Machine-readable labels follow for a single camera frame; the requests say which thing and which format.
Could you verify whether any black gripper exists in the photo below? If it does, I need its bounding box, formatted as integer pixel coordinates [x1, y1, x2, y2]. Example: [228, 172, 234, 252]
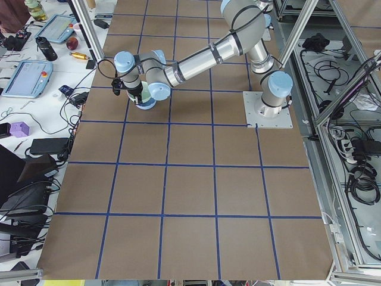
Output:
[127, 82, 143, 105]

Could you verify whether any green bowl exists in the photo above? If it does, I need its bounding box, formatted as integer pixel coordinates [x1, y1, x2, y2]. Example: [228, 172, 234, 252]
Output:
[141, 81, 151, 102]

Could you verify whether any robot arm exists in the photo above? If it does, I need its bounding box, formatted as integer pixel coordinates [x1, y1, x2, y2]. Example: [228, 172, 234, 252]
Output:
[111, 1, 293, 119]

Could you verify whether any black power adapter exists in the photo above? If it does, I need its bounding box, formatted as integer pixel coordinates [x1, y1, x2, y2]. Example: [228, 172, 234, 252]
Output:
[69, 92, 89, 105]

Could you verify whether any red apple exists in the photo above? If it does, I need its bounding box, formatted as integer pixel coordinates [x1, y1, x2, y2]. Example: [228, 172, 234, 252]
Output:
[66, 37, 79, 51]

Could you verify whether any pink lidded cup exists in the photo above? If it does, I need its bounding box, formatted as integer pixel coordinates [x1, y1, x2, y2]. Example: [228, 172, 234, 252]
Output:
[73, 23, 82, 37]

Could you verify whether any teach pendant far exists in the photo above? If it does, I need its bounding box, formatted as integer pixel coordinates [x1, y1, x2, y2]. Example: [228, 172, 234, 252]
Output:
[35, 14, 77, 43]

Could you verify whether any teach pendant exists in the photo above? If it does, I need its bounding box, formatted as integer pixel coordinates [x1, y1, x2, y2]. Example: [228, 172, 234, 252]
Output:
[1, 60, 53, 98]
[35, 14, 77, 43]

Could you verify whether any black power brick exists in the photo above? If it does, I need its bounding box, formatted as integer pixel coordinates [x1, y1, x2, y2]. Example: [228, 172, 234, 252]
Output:
[29, 138, 68, 156]

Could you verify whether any black water bottle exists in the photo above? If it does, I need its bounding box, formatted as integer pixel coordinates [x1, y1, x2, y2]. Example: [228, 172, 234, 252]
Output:
[35, 36, 58, 61]

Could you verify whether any teach pendant near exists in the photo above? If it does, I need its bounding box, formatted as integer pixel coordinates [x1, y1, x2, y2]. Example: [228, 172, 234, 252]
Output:
[1, 60, 53, 98]

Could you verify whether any purple block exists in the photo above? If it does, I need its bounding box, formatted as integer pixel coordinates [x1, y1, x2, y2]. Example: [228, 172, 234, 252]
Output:
[10, 122, 30, 138]

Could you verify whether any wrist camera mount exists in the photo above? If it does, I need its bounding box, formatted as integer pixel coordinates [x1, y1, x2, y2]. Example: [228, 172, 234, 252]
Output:
[111, 78, 123, 96]

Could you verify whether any black camera cable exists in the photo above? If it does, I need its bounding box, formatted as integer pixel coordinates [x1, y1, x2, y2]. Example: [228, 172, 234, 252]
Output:
[98, 58, 118, 80]

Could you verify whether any aluminium frame post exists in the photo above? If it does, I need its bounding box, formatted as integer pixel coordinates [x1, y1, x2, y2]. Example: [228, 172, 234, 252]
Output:
[67, 0, 104, 62]

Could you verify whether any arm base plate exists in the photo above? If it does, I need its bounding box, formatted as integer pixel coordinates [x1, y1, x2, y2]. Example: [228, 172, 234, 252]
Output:
[243, 91, 293, 129]

